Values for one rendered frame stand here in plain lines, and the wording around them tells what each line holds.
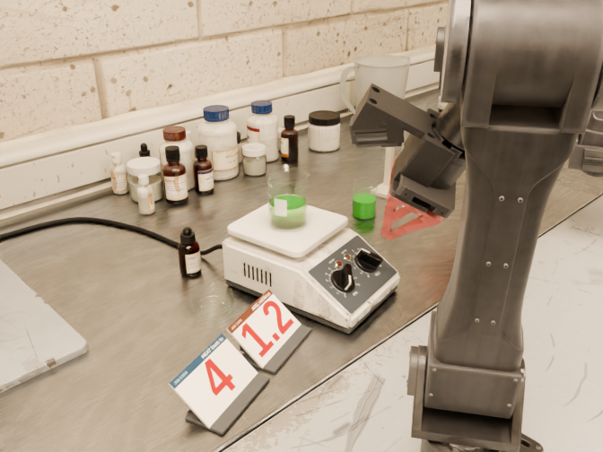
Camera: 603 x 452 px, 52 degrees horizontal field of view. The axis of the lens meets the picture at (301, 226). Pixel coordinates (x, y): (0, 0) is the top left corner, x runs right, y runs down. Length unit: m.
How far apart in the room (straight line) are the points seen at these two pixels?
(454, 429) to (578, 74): 0.29
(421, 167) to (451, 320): 0.25
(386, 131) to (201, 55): 0.69
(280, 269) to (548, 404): 0.33
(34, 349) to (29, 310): 0.08
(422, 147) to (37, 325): 0.49
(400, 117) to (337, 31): 0.91
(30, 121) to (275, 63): 0.55
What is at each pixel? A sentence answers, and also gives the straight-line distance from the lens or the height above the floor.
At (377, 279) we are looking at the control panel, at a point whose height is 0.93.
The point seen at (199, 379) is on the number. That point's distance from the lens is 0.65.
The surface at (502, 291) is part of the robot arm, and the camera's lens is 0.44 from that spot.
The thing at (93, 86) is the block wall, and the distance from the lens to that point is 1.18.
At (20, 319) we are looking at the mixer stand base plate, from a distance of 0.83.
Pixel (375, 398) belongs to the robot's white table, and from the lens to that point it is 0.67.
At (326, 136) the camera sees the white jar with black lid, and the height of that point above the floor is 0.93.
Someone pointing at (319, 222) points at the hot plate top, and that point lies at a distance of 0.81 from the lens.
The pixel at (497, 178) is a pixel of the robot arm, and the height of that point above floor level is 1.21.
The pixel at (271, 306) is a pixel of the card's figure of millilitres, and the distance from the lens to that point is 0.74.
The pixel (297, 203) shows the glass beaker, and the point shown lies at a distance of 0.77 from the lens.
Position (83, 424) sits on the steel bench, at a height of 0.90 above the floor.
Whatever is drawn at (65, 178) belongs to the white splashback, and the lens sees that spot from 1.14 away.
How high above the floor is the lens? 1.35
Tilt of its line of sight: 27 degrees down
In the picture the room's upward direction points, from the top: straight up
